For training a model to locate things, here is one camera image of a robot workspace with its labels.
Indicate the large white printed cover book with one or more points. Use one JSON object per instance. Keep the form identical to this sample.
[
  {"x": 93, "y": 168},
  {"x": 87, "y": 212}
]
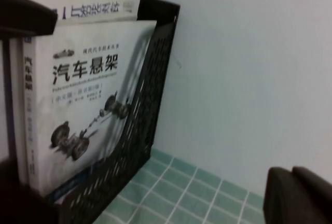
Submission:
[{"x": 103, "y": 8}]

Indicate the black plastic book holder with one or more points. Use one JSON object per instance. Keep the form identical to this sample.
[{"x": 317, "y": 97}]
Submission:
[{"x": 145, "y": 91}]

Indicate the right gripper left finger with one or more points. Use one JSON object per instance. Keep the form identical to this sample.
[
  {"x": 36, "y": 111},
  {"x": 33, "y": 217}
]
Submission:
[{"x": 15, "y": 208}]

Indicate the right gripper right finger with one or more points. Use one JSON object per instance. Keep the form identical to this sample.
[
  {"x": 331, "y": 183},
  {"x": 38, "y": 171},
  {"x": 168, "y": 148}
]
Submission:
[{"x": 301, "y": 198}]

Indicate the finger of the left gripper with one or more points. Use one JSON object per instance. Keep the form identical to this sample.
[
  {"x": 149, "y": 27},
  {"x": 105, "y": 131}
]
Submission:
[{"x": 26, "y": 14}]

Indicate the green checkered tablecloth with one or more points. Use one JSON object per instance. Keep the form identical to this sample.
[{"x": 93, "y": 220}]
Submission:
[{"x": 194, "y": 195}]

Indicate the white car suspension book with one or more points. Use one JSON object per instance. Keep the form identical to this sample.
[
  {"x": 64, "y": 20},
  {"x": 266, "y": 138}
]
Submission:
[{"x": 90, "y": 104}]

